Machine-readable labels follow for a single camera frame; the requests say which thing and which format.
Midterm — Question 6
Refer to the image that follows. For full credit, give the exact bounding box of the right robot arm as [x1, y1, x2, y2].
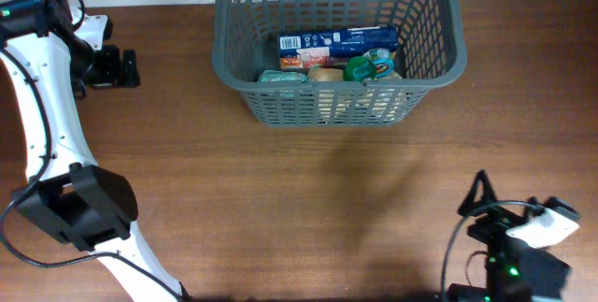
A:
[438, 170, 580, 302]

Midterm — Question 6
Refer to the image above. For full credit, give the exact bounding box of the teal wipes packet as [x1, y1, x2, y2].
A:
[258, 70, 308, 99]

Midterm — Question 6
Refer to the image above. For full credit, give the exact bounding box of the blue pasta box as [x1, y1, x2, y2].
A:
[278, 26, 398, 70]

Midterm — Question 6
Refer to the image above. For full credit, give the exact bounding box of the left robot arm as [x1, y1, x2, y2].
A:
[1, 0, 189, 301]

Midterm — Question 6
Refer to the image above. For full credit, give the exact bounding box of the tan paper pouch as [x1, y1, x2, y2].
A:
[306, 64, 407, 123]

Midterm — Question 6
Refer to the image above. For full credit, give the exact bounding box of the grey plastic shopping basket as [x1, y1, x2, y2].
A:
[212, 0, 467, 127]

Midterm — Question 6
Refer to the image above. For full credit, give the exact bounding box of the silver tin can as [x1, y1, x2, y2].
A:
[363, 48, 395, 79]

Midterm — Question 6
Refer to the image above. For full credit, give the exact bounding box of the green lid jar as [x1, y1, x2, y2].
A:
[343, 56, 377, 82]

